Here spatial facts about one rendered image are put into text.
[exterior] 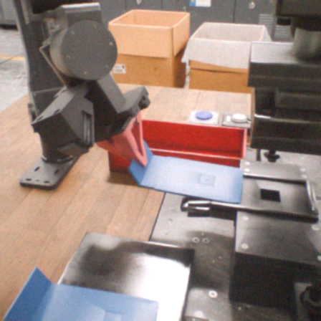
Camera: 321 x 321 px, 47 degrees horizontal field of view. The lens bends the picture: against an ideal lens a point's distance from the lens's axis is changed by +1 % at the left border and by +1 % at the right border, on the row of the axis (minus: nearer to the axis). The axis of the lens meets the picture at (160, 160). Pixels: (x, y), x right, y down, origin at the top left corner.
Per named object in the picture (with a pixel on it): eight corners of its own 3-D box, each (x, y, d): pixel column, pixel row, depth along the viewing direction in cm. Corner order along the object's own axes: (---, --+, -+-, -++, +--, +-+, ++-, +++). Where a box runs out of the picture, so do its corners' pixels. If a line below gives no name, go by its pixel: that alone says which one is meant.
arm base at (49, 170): (91, 104, 77) (60, 102, 78) (46, 152, 60) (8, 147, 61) (94, 137, 81) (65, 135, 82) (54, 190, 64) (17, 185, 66)
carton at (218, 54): (198, 77, 336) (200, 19, 309) (264, 83, 321) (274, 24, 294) (179, 107, 280) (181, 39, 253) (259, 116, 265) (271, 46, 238)
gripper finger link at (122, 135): (152, 175, 49) (115, 119, 44) (110, 187, 52) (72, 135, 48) (164, 146, 54) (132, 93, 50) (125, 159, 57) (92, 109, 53)
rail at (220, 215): (210, 214, 49) (211, 200, 48) (314, 230, 47) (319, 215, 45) (209, 218, 49) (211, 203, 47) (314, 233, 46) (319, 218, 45)
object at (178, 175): (142, 155, 56) (142, 139, 54) (243, 172, 53) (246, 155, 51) (127, 184, 50) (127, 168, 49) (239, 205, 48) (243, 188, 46)
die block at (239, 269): (234, 200, 62) (240, 164, 58) (296, 209, 60) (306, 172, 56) (228, 299, 46) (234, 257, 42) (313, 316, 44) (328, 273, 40)
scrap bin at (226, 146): (127, 141, 80) (125, 116, 76) (243, 154, 75) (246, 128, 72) (109, 171, 70) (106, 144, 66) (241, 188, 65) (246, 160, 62)
